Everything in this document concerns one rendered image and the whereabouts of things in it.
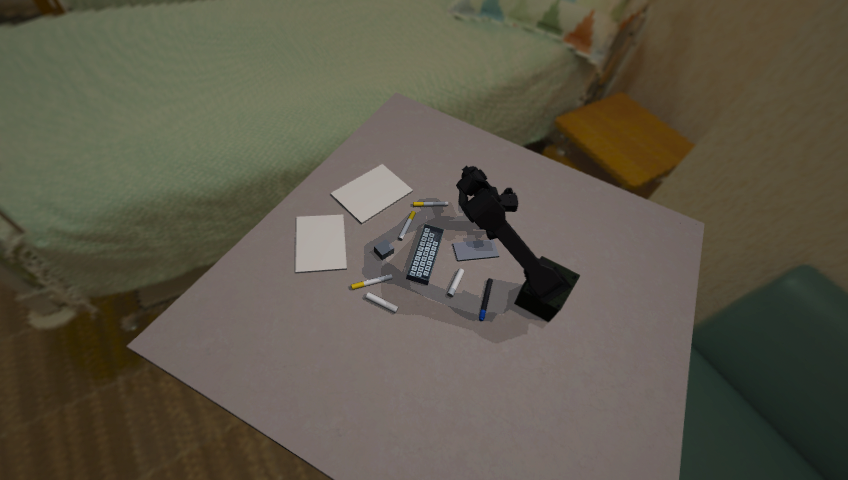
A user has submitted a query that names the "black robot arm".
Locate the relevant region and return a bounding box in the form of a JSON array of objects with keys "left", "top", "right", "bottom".
[{"left": 456, "top": 166, "right": 572, "bottom": 304}]

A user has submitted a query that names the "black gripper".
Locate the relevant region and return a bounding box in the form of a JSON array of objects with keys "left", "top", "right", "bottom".
[{"left": 486, "top": 187, "right": 497, "bottom": 240}]

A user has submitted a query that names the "dark grey keyboard with keys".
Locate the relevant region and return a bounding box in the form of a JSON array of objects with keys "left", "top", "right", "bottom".
[{"left": 406, "top": 223, "right": 444, "bottom": 285}]

